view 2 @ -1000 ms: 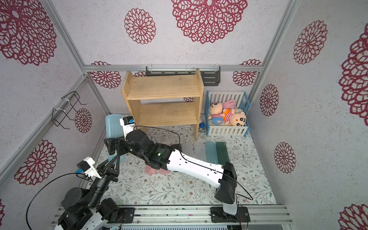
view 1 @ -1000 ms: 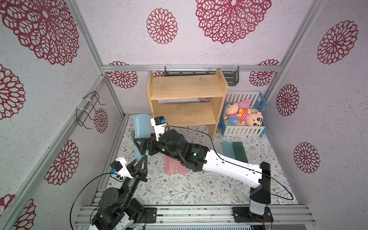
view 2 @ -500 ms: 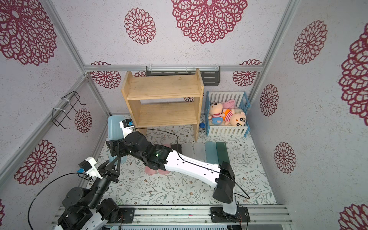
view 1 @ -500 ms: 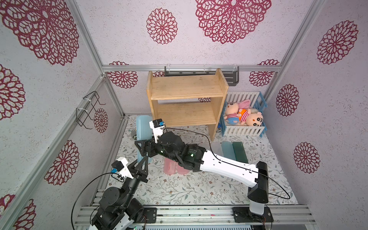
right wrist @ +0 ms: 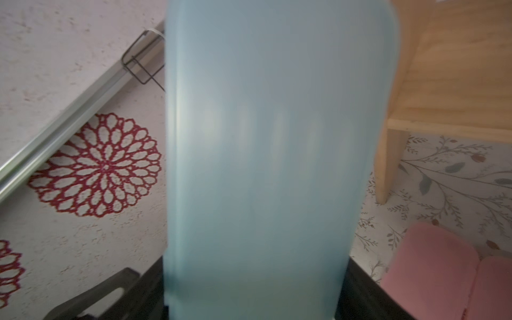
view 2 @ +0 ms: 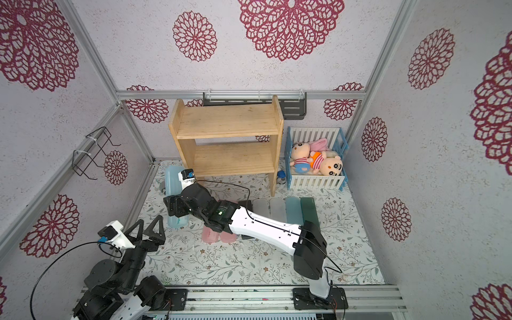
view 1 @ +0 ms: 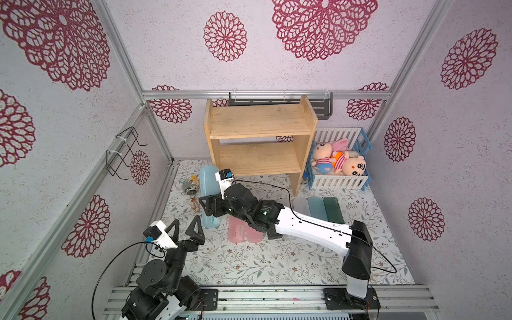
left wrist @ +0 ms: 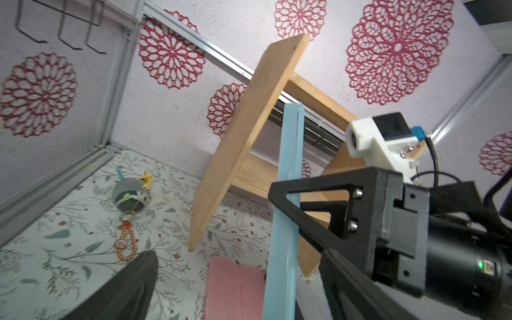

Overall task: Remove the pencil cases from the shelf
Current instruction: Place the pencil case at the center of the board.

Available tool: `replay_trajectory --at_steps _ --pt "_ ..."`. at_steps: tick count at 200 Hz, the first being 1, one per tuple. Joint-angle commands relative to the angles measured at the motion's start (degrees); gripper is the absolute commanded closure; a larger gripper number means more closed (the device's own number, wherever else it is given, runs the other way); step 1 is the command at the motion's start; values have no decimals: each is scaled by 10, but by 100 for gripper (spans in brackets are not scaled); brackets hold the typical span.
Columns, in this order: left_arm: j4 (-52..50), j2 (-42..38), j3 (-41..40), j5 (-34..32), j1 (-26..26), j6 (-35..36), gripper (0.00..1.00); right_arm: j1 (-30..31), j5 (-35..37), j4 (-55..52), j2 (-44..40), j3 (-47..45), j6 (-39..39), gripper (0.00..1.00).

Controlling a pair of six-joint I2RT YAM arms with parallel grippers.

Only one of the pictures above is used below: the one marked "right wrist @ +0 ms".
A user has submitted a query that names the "wooden two-tier shelf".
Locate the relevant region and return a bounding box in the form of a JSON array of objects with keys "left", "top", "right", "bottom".
[{"left": 374, "top": 1, "right": 511, "bottom": 204}]

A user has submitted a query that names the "black wire wall rack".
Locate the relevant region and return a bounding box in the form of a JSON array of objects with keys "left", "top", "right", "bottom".
[{"left": 121, "top": 28, "right": 165, "bottom": 91}]

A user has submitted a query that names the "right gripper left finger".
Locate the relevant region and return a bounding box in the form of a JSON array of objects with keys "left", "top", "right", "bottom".
[{"left": 45, "top": 258, "right": 165, "bottom": 319}]

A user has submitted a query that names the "pink pencil case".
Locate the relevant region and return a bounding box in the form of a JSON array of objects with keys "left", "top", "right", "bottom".
[
  {"left": 381, "top": 223, "right": 479, "bottom": 319},
  {"left": 464, "top": 256, "right": 511, "bottom": 320}
]

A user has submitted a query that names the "light blue pencil case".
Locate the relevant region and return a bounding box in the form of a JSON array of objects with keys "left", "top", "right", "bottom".
[{"left": 163, "top": 1, "right": 400, "bottom": 319}]

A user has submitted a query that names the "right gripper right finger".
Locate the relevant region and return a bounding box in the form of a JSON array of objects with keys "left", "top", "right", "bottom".
[{"left": 335, "top": 259, "right": 414, "bottom": 320}]

